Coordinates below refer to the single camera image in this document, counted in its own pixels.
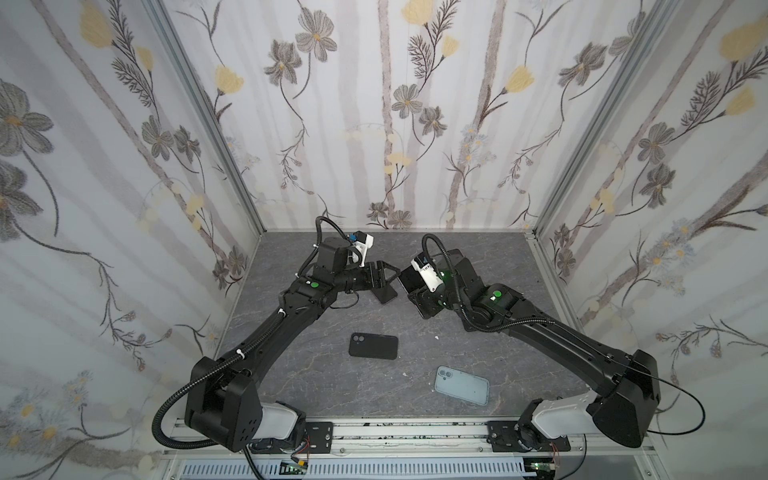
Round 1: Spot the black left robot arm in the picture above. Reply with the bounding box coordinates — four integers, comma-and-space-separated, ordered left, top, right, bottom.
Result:
151, 216, 397, 453

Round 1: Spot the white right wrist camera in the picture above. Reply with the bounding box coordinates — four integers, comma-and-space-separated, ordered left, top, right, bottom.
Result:
411, 253, 444, 293

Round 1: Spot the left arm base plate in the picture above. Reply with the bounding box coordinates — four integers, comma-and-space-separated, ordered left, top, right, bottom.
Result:
287, 421, 334, 454

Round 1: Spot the black phone case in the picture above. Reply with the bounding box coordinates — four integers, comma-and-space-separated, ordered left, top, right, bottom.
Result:
348, 332, 399, 360

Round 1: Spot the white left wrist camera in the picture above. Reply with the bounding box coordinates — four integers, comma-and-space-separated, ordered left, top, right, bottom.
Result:
349, 231, 374, 265

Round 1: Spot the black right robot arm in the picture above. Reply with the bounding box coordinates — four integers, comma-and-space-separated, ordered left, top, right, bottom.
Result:
399, 233, 664, 451

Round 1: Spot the white slotted cable duct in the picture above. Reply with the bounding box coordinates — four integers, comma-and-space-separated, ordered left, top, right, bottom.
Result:
179, 458, 538, 480

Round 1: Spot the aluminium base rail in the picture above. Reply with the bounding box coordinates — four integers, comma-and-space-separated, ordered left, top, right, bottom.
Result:
161, 415, 655, 480

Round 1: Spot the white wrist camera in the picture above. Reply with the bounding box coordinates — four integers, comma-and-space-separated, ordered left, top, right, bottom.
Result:
349, 231, 374, 265
411, 253, 444, 293

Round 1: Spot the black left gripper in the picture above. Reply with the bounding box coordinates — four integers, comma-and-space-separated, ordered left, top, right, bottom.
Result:
331, 261, 401, 294

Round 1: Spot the black phone purple edge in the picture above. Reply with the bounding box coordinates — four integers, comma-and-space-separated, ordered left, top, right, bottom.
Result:
371, 284, 398, 305

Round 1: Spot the light blue phone case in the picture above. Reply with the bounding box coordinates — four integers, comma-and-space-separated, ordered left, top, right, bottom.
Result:
434, 366, 490, 406

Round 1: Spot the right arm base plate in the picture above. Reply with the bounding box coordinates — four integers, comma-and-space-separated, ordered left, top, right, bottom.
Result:
486, 420, 571, 453

